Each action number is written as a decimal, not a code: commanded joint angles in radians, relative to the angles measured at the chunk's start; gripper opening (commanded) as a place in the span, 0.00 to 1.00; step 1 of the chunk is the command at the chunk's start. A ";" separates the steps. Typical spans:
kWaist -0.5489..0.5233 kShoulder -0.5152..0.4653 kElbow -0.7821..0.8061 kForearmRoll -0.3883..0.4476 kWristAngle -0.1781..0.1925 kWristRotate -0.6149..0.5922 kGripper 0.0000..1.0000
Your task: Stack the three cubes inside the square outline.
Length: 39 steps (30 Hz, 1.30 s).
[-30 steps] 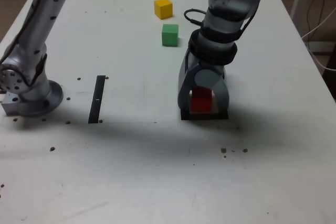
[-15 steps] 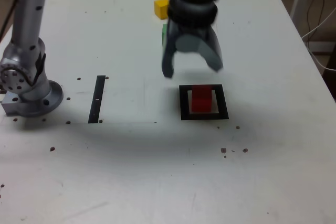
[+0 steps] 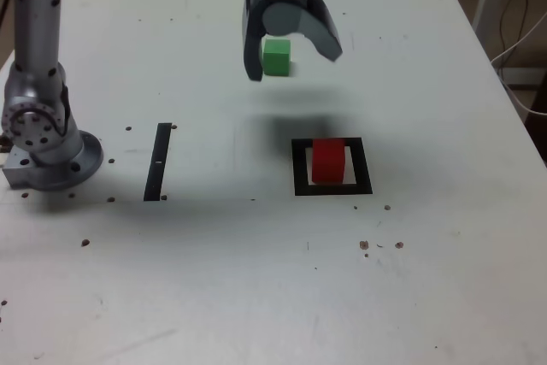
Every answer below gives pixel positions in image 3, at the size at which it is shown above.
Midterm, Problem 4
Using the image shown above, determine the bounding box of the black tape square outline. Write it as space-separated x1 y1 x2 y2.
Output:
291 137 373 197

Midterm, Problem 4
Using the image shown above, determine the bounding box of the white cable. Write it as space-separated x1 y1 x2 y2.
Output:
490 9 547 116

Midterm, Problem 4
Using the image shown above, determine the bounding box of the green cube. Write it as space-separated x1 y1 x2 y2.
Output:
260 38 292 77

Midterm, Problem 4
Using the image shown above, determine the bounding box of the red cube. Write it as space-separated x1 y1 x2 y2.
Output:
311 138 346 185

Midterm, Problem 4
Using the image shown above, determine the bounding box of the black tape strip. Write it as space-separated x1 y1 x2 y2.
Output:
143 122 173 203

